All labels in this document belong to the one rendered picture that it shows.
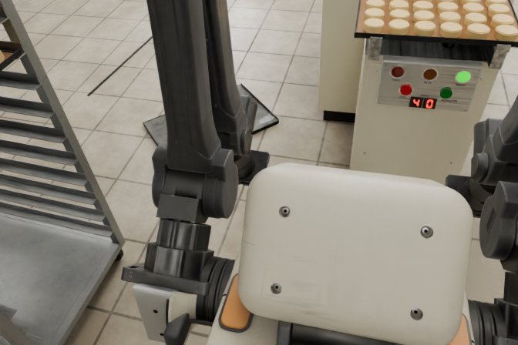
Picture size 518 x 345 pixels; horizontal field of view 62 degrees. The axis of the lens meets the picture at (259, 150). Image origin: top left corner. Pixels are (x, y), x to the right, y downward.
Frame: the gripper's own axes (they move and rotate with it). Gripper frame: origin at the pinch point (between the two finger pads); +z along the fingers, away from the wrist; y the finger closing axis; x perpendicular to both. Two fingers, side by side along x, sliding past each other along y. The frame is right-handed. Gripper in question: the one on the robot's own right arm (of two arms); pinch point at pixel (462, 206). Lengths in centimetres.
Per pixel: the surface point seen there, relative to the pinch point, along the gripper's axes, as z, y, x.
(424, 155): 43, 1, -26
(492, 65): 10.2, -8.5, -39.0
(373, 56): 10.0, 19.7, -39.2
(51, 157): 22, 110, -5
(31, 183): 38, 126, 1
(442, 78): 14.5, 2.0, -36.9
